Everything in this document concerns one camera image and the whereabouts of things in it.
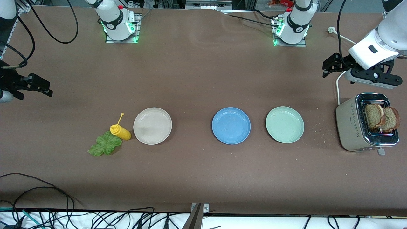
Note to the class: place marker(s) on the grey metal bar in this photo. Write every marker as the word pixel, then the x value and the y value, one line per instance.
pixel 194 221

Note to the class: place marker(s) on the brown bread slice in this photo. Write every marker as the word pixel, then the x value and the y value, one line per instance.
pixel 391 120
pixel 373 116

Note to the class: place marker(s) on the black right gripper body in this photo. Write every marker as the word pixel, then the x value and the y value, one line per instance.
pixel 9 80

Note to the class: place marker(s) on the blue plate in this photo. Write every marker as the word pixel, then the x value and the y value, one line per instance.
pixel 231 125

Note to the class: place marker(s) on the beige chrome toaster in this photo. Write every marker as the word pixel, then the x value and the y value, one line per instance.
pixel 348 127

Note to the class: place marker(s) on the beige plate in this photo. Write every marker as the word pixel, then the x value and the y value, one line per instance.
pixel 152 126

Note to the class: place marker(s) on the green lettuce leaf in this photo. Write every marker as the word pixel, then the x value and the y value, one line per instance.
pixel 105 144

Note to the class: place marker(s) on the red packet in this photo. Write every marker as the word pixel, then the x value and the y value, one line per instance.
pixel 281 3

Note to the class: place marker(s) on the aluminium frame profile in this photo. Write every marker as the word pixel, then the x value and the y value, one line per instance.
pixel 24 7

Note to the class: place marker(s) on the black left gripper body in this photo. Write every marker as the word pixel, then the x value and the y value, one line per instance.
pixel 344 61

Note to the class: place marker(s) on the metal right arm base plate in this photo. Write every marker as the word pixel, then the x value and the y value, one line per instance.
pixel 137 25

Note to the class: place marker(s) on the yellow mustard squeeze bottle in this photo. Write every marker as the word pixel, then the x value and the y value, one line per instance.
pixel 121 132

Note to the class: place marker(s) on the silver metal bracket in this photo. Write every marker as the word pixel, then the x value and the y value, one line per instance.
pixel 206 208

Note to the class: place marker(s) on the pale green plate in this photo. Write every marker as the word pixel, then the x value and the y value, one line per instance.
pixel 285 124

